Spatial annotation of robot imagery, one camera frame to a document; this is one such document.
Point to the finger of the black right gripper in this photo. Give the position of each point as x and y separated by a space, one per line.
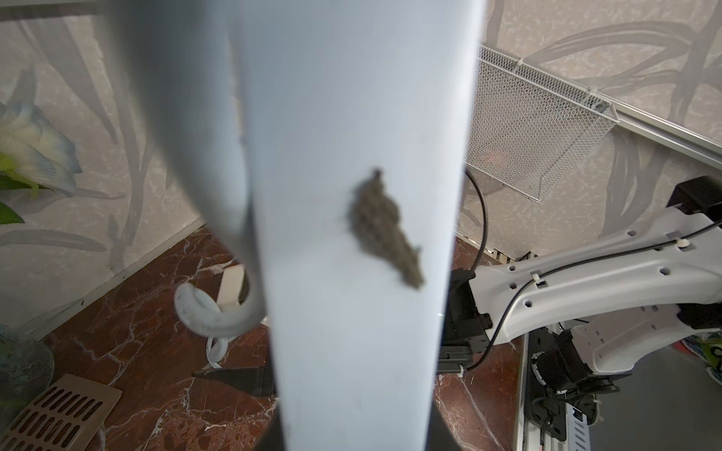
257 382

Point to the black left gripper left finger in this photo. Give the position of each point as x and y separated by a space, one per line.
273 437

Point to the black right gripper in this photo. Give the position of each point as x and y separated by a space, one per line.
465 329

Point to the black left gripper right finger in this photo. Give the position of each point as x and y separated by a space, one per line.
439 436

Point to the grey power strip with cord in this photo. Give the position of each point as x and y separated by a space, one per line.
323 142

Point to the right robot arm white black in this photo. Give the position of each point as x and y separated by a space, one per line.
598 287

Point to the beige plastic slotted scoop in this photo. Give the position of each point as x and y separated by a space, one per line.
64 417

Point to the blue glass vase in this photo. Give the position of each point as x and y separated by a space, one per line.
27 369

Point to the aluminium front rail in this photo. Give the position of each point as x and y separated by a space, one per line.
529 437

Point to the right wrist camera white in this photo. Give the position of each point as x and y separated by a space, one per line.
231 287

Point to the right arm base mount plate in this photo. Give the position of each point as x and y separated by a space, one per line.
544 408

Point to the white wire mesh basket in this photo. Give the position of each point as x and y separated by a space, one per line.
530 128

